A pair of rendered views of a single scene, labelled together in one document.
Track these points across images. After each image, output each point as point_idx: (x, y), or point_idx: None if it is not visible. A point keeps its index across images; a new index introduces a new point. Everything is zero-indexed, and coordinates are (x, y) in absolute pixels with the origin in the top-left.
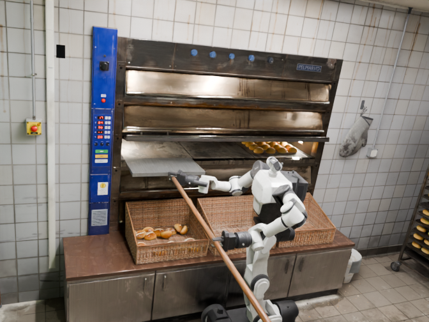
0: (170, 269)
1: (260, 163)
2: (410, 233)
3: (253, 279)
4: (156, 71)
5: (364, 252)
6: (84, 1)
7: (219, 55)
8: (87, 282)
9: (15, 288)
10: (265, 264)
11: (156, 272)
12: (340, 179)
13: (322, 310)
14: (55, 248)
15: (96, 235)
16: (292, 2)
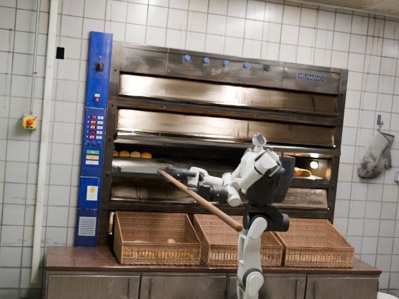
0: (158, 273)
1: (250, 149)
2: None
3: (245, 272)
4: (149, 75)
5: None
6: (84, 9)
7: (213, 61)
8: (67, 275)
9: None
10: (258, 256)
11: (141, 274)
12: (365, 208)
13: None
14: (38, 258)
15: (83, 247)
16: (284, 12)
